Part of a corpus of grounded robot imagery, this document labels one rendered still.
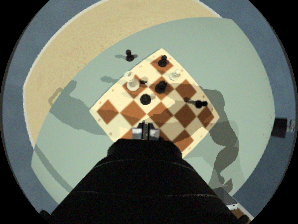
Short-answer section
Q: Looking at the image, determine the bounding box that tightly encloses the chessboard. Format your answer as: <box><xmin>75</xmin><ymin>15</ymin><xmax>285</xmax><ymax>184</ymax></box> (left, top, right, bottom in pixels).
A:
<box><xmin>89</xmin><ymin>49</ymin><xmax>220</xmax><ymax>158</ymax></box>

